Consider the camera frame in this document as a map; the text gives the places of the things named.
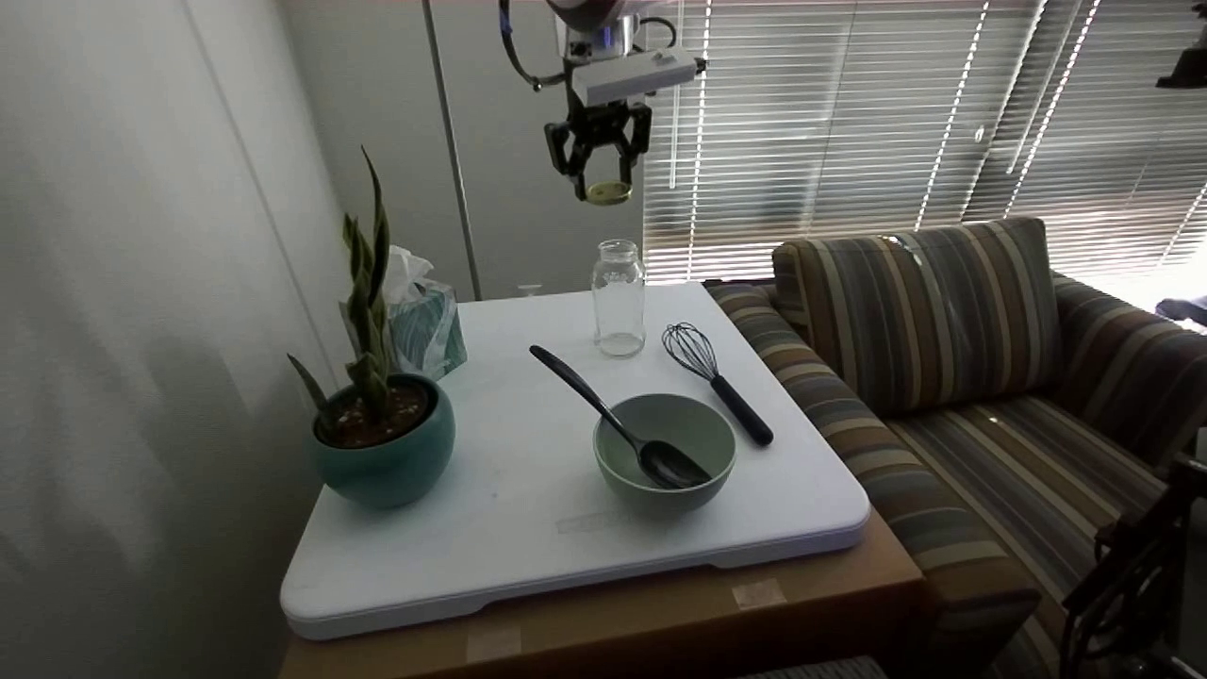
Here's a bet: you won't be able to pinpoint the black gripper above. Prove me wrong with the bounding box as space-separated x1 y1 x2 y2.
541 99 657 204

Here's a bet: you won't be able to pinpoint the gold metal jar lid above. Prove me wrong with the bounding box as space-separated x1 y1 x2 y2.
580 179 636 206

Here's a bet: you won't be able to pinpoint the clear glass bottle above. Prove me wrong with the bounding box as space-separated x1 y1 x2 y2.
587 237 654 364

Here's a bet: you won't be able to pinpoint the black serving spoon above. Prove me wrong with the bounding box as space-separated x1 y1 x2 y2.
523 343 712 491

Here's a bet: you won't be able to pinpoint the teal patterned tissue box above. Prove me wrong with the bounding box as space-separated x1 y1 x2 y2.
381 240 471 382

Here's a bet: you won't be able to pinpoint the white window blinds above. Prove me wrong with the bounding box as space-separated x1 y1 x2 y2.
636 0 1207 313

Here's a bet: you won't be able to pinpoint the green snake plant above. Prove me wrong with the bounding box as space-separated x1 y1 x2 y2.
282 144 395 439

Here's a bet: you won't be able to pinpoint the pale green bowl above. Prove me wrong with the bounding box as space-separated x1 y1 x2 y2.
594 394 741 517

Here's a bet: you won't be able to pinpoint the white blind wand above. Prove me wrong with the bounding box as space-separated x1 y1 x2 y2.
913 0 995 234
999 0 1105 220

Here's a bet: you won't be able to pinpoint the white plastic board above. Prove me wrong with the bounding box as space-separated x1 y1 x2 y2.
274 281 875 644

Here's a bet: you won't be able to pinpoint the teal ceramic plant pot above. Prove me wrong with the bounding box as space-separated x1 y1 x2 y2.
306 369 462 514

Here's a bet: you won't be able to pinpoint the striped fabric sofa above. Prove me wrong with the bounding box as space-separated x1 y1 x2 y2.
701 214 1207 679

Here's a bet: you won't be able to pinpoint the wooden table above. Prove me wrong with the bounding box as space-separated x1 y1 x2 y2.
274 504 936 679

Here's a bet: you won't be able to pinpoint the black metal stand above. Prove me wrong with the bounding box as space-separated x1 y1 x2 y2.
1060 453 1207 679

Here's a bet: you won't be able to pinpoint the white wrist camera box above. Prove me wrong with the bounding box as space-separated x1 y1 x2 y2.
571 50 709 112

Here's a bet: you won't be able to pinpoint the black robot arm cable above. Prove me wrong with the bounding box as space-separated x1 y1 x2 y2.
496 0 572 96

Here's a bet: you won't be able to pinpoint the thin metal wall pole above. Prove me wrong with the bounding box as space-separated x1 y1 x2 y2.
419 0 483 303

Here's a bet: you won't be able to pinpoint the black handled wire whisk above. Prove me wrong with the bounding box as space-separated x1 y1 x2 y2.
659 321 777 449

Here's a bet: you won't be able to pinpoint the black camera device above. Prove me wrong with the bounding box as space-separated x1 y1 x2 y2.
1154 0 1207 91

